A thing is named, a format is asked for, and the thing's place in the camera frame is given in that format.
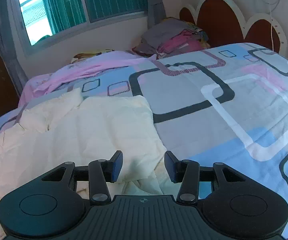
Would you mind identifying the cream quilted puffer jacket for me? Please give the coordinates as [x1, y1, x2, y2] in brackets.
[0, 89, 179, 239]

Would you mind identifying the folded clothes pile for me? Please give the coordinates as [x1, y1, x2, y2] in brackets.
[132, 17, 210, 59]

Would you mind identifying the patterned bed sheet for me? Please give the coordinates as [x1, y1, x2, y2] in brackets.
[0, 43, 288, 239]

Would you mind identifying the pink blanket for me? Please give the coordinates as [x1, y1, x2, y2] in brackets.
[18, 50, 157, 107]

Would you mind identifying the yellow patterned pillow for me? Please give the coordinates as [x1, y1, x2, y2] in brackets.
[71, 49, 114, 63]

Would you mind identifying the red white headboard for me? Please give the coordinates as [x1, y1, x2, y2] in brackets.
[179, 0, 288, 56]

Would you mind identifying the window with teal curtain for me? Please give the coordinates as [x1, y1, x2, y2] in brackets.
[12, 0, 148, 56]

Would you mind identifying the right grey curtain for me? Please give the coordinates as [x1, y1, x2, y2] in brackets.
[137, 0, 167, 29]

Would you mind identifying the grey curtain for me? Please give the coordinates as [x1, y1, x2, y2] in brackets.
[0, 0, 28, 95]
[137, 0, 167, 29]

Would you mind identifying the left grey curtain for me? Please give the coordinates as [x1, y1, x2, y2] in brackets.
[0, 0, 28, 95]

